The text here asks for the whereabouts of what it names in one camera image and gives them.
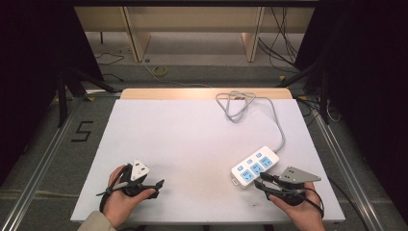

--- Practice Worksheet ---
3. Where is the dark curtain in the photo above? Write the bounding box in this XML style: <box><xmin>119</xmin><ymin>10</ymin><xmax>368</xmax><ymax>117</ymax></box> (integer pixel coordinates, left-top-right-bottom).
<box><xmin>293</xmin><ymin>0</ymin><xmax>408</xmax><ymax>222</ymax></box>
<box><xmin>0</xmin><ymin>0</ymin><xmax>105</xmax><ymax>187</ymax></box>

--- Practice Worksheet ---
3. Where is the white and blue power strip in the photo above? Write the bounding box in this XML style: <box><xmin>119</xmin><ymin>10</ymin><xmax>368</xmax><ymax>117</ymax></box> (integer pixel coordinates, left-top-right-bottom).
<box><xmin>230</xmin><ymin>145</ymin><xmax>280</xmax><ymax>189</ymax></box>

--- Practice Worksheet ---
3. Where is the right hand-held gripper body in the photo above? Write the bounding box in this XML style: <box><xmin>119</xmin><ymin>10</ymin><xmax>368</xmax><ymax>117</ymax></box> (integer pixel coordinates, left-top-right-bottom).
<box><xmin>271</xmin><ymin>166</ymin><xmax>322</xmax><ymax>207</ymax></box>

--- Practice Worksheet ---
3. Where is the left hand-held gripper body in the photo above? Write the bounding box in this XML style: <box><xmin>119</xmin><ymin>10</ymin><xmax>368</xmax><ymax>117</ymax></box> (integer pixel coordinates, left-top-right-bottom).
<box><xmin>121</xmin><ymin>158</ymin><xmax>151</xmax><ymax>197</ymax></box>

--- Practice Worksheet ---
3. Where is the person's left hand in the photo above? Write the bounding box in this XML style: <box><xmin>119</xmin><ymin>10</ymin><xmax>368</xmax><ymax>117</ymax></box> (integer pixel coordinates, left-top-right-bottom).
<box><xmin>102</xmin><ymin>164</ymin><xmax>157</xmax><ymax>229</ymax></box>

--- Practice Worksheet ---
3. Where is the person's right hand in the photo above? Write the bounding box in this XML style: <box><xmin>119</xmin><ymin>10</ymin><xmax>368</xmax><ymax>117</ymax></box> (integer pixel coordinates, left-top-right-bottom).
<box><xmin>268</xmin><ymin>181</ymin><xmax>327</xmax><ymax>231</ymax></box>

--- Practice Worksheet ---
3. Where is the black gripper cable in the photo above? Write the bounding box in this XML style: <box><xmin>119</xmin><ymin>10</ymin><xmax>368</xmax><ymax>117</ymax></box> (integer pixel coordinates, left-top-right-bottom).
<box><xmin>302</xmin><ymin>187</ymin><xmax>325</xmax><ymax>219</ymax></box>
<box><xmin>95</xmin><ymin>166</ymin><xmax>133</xmax><ymax>214</ymax></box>

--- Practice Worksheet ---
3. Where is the yellow tape roll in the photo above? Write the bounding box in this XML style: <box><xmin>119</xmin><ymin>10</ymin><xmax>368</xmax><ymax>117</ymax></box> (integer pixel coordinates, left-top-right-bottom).
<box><xmin>151</xmin><ymin>64</ymin><xmax>168</xmax><ymax>78</ymax></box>

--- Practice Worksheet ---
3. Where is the bundle of black cables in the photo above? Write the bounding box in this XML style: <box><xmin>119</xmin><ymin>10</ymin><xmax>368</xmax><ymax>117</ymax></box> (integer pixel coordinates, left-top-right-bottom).
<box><xmin>257</xmin><ymin>6</ymin><xmax>300</xmax><ymax>72</ymax></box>

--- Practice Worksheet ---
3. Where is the wooden bench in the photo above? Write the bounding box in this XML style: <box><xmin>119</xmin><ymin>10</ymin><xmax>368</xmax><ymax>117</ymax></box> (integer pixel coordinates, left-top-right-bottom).
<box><xmin>73</xmin><ymin>5</ymin><xmax>317</xmax><ymax>64</ymax></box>

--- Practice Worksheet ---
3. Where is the black metal stand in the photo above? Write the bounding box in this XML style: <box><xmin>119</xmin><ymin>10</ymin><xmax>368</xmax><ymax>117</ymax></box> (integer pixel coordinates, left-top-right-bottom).
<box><xmin>275</xmin><ymin>59</ymin><xmax>333</xmax><ymax>125</ymax></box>
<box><xmin>55</xmin><ymin>65</ymin><xmax>119</xmax><ymax>128</ymax></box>

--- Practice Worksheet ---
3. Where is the grey power strip cable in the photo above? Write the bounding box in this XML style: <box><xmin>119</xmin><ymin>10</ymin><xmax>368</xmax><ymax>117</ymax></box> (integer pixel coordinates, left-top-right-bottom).
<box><xmin>215</xmin><ymin>90</ymin><xmax>287</xmax><ymax>154</ymax></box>

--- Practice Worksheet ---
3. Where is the metal floor rail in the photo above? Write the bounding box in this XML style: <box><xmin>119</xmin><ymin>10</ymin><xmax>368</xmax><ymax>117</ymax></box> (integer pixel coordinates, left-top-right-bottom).
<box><xmin>296</xmin><ymin>95</ymin><xmax>388</xmax><ymax>231</ymax></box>
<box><xmin>0</xmin><ymin>92</ymin><xmax>121</xmax><ymax>231</ymax></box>

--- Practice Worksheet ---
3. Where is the thin black floor cable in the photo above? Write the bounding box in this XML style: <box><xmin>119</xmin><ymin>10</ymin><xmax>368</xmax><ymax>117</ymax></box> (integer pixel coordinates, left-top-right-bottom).
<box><xmin>94</xmin><ymin>50</ymin><xmax>126</xmax><ymax>83</ymax></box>

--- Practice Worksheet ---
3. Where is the white board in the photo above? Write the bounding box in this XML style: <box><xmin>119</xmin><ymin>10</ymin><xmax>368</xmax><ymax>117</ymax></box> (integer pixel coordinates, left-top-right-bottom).
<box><xmin>69</xmin><ymin>97</ymin><xmax>346</xmax><ymax>225</ymax></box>

